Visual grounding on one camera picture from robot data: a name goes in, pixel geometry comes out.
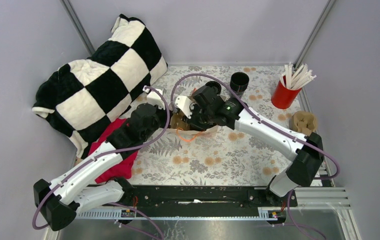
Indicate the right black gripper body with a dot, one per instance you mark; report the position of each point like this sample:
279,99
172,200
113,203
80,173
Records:
200,119

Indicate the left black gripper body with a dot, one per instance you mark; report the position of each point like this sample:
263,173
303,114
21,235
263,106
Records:
160,120

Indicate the single brown cup carrier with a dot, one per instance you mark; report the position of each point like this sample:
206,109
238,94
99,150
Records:
176,122

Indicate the peach paper bag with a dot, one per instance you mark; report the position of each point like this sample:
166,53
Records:
189,136

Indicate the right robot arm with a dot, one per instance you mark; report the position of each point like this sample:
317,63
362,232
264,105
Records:
303,151

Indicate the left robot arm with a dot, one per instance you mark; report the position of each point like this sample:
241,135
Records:
60,200

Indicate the floral tablecloth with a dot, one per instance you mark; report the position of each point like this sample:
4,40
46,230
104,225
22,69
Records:
224,157

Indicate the stack of black lids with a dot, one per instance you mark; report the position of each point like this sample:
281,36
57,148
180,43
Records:
214,85

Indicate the stack of black cups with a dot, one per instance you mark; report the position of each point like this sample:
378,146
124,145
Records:
239,82

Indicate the red cup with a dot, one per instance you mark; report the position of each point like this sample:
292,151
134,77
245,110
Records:
282,98

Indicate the black white checkered blanket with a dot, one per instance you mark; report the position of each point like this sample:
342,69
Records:
84,96

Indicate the brown cardboard cup carrier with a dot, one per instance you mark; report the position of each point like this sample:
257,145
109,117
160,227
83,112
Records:
304,122

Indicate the white paper straws bundle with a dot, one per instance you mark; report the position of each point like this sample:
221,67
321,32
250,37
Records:
296,80

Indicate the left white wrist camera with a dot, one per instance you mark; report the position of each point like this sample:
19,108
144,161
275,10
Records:
154,96

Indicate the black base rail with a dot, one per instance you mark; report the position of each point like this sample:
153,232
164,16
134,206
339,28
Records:
203,201

